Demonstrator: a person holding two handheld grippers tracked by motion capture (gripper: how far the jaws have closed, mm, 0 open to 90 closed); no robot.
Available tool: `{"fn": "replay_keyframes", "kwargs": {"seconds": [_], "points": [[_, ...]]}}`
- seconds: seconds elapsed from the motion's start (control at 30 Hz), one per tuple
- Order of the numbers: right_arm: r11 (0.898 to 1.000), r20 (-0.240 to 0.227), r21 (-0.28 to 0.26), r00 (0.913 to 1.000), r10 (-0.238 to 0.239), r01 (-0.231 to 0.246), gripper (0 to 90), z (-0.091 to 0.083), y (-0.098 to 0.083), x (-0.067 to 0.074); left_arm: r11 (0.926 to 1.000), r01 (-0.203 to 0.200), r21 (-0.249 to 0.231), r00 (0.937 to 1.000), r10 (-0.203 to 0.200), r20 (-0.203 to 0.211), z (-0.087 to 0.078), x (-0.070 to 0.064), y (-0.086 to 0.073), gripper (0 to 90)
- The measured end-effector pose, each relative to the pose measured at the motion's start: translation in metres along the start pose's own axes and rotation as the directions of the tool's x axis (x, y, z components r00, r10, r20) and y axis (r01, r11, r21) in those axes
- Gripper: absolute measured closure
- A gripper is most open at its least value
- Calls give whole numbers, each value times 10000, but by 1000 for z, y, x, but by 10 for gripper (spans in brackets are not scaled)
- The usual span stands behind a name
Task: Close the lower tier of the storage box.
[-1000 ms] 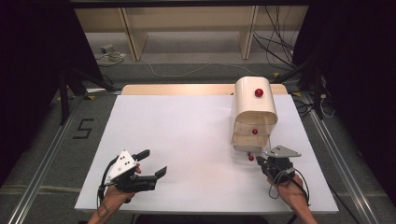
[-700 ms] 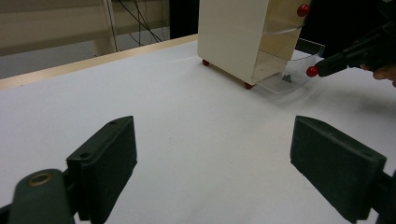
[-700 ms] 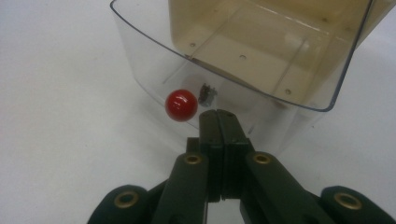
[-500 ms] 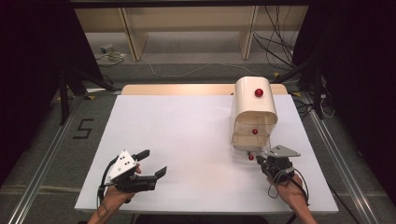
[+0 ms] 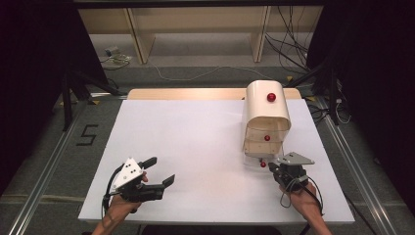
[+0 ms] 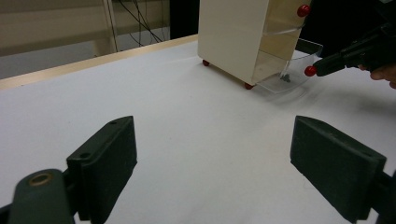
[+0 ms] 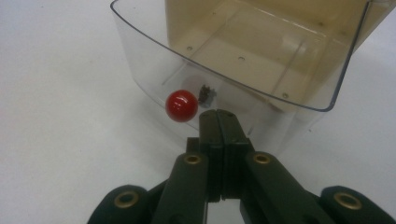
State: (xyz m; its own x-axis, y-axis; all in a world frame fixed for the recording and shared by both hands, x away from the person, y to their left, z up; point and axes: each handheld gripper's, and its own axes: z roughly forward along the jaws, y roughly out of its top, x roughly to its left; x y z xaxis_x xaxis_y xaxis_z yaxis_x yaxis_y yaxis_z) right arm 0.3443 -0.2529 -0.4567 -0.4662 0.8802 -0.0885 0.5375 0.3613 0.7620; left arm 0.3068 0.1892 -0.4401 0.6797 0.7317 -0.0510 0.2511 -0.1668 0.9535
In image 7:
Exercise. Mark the clear drawer with small red knob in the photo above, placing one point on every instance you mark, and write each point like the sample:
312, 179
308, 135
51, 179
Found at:
146, 62

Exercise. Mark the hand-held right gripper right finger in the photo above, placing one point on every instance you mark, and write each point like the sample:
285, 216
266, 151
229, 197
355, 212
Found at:
233, 149

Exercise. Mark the small black screw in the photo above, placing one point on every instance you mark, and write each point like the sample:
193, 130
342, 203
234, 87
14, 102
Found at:
205, 93

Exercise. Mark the beige plastic drawer cabinet frame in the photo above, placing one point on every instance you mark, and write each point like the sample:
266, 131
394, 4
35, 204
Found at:
383, 15

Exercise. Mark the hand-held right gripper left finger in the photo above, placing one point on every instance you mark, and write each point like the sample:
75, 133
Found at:
213, 140

